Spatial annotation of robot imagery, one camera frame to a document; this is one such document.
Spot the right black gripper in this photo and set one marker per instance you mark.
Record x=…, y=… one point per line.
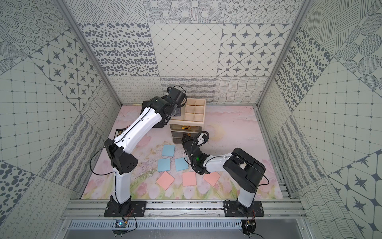
x=188, y=139

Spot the grey transparent drawer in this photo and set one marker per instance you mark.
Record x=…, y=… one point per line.
x=185, y=128

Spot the beige desk organizer cabinet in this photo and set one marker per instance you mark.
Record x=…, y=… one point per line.
x=193, y=113

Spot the pink sticky note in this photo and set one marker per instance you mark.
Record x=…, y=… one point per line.
x=212, y=178
x=189, y=179
x=165, y=180

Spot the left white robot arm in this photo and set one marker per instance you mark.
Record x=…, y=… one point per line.
x=119, y=150

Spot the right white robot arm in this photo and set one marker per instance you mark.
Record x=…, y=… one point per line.
x=244, y=169

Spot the blue sticky note top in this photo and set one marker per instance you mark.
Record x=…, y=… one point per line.
x=168, y=150

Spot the blue sticky note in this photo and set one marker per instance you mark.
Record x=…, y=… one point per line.
x=168, y=150
x=164, y=165
x=181, y=164

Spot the blue sticky note lower right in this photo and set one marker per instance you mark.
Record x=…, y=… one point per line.
x=181, y=164

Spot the blue sticky note lower left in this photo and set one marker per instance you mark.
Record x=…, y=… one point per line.
x=164, y=165

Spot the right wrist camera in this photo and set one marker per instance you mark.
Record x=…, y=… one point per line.
x=202, y=139

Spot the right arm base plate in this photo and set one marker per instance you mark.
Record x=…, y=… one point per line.
x=235, y=209

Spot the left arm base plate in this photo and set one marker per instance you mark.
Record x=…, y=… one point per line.
x=132, y=208

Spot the aluminium mounting rail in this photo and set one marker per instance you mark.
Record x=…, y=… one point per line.
x=187, y=209

